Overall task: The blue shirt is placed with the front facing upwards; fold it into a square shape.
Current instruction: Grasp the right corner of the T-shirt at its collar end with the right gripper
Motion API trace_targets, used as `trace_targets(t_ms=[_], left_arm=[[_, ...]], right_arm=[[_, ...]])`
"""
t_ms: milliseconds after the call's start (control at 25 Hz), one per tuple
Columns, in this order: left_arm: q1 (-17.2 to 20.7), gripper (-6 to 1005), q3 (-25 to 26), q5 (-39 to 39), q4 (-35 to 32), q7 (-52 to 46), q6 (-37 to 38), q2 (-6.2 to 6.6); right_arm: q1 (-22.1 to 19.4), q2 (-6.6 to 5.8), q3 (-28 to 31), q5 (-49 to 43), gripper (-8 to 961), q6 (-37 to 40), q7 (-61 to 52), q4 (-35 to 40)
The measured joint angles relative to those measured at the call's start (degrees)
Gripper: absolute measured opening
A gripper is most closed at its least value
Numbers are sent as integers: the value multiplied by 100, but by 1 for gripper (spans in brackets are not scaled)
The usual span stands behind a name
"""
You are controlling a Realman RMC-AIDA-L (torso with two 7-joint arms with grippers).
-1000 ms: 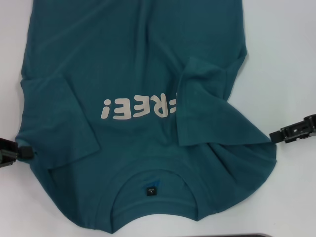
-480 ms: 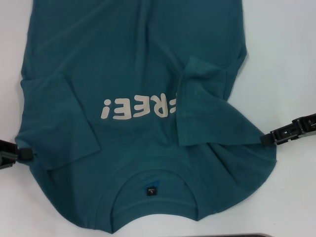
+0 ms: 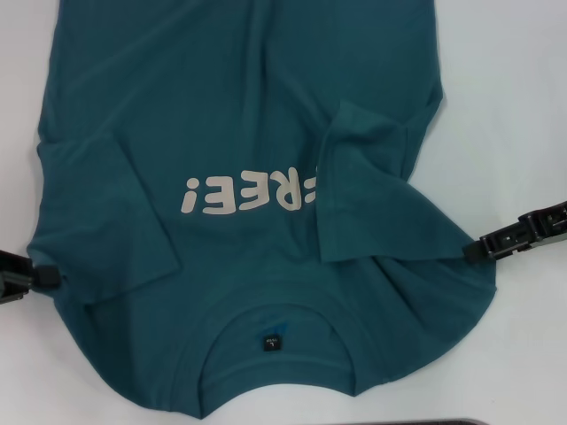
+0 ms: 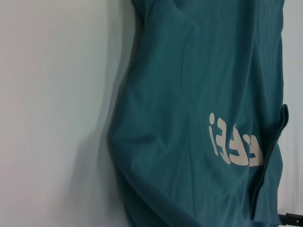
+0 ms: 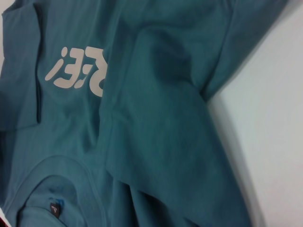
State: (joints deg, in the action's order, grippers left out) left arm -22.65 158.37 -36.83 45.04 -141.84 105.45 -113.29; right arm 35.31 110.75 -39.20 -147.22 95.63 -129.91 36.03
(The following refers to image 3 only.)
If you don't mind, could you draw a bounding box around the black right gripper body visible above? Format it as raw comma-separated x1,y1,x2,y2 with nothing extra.
517,199,567,250

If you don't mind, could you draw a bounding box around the teal blue printed t-shirt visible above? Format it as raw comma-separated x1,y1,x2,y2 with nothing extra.
26,0,498,395

